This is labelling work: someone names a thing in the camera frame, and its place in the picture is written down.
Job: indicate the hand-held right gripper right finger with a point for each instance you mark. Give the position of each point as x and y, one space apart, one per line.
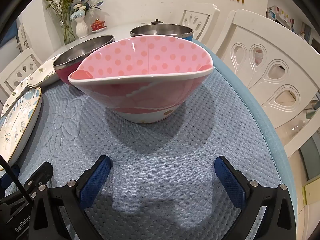
230 182

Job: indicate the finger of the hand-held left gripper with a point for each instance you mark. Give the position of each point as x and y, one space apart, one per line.
10 180
41 176

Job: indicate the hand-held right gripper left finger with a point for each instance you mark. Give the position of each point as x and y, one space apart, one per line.
95 182

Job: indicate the pink steel bowl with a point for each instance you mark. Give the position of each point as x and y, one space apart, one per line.
72 55

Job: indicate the pink polka dot bowl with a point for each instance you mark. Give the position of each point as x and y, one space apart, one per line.
140 60

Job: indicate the blue steel bowl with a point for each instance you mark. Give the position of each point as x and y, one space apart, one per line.
162 30

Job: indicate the blue floral plate gold rim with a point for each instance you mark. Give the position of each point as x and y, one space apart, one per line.
17 130

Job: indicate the light blue quilted mat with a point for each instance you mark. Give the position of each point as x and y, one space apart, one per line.
162 155

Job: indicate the pale yellow board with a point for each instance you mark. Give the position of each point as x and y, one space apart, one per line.
311 195

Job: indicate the white plate with green print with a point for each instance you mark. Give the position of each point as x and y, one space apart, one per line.
42 73
15 96

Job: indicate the white carved chair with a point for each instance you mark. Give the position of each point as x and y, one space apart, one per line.
8 72
211 17
275 50

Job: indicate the glass vase with green stems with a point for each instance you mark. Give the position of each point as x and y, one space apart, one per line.
68 32

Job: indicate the white vase with blue flowers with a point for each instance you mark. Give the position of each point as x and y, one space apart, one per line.
81 28

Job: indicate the red lidded cup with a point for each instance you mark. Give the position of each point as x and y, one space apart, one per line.
98 25

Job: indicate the small black lid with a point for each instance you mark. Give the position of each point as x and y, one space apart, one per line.
156 21

